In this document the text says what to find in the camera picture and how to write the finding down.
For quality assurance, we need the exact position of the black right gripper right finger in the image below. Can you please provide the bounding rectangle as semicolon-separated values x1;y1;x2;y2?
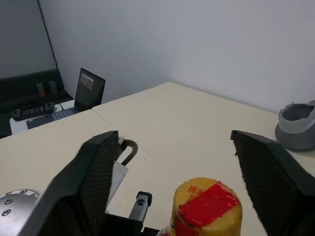
230;130;315;236

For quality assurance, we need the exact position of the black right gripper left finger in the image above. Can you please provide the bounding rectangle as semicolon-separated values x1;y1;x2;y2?
18;131;122;236

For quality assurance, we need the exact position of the red drink bottle yellow cap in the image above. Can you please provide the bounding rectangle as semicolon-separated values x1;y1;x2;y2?
158;177;243;236

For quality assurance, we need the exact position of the white side table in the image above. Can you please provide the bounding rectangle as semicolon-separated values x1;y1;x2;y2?
9;99;76;135

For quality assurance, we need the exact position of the black open laptop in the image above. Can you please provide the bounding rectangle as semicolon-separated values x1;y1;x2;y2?
26;67;106;130

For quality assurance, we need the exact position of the black open equipment case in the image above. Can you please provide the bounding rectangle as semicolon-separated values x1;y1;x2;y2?
0;68;74;138

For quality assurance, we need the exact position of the grey partition panel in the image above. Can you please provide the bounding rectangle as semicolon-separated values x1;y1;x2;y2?
0;0;59;79

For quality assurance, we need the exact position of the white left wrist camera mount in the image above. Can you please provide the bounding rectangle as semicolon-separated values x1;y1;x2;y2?
106;161;129;206

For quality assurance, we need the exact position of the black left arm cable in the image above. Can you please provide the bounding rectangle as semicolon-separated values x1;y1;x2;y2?
117;139;139;168

